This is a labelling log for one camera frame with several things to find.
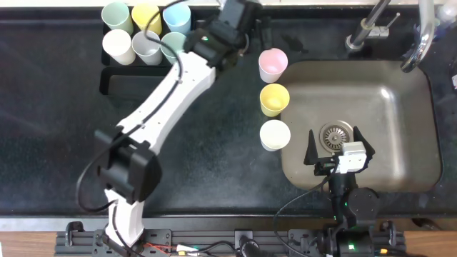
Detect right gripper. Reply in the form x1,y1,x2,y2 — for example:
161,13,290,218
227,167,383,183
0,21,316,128
303,125,376,177

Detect white cup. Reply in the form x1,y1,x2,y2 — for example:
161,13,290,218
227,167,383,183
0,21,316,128
259,119,292,152
101,29,136,66

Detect yellow cup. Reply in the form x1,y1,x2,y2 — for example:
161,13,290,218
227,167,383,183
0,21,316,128
259,83,291,118
131,3,163,36

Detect pink cup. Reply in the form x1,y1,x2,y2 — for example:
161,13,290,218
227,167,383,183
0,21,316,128
258,47,289,84

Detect steel sink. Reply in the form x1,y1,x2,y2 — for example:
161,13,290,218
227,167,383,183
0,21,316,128
280,59,443,193

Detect steel tap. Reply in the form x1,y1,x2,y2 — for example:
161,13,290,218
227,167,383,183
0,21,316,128
344,0,436,74

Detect blue soap bottle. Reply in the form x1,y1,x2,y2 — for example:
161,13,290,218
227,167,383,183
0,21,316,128
413,1,457,42

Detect green cup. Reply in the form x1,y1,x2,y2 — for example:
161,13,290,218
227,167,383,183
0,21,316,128
101,1,134,36
160,31,189,66

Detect blue cup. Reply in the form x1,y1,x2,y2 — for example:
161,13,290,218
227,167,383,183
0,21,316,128
162,3,192,36

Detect black tray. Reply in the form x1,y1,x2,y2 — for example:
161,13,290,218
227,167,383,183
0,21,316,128
99,9,196,97

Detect grey cup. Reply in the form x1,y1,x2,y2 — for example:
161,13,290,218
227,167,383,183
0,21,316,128
131,30,164,66

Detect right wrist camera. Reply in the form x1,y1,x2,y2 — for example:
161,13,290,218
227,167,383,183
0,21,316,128
337,141,368,175

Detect black cable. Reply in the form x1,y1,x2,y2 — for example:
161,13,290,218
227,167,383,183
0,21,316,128
74,0,190,215
273,162,340,257

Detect mounting rail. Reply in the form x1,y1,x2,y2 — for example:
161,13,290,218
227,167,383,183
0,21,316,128
55,221,408,257

